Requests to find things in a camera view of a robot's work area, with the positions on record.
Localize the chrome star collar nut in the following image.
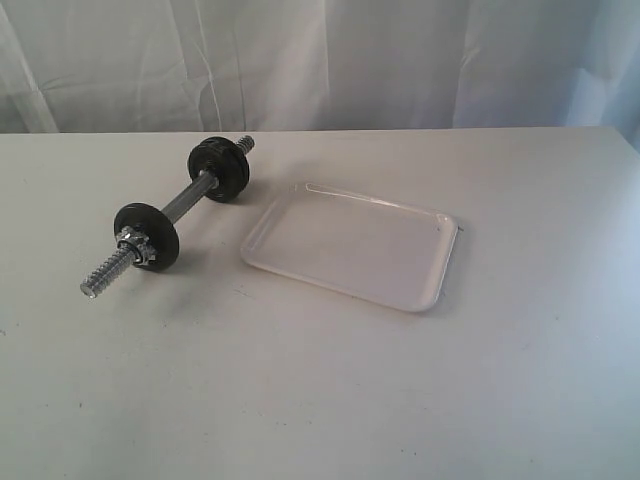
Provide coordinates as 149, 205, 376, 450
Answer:
116, 226, 157, 266

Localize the black rubber washer disc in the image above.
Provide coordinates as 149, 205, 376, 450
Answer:
114, 203, 180, 272

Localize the white backdrop curtain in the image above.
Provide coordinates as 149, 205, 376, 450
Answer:
1, 1, 639, 142

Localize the black weight plate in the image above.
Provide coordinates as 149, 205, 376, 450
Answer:
199, 135, 255, 203

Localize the white rectangular tray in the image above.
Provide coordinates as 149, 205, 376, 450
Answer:
240, 182, 459, 313

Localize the chrome dumbbell bar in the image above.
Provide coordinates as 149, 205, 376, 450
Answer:
79, 133, 257, 302

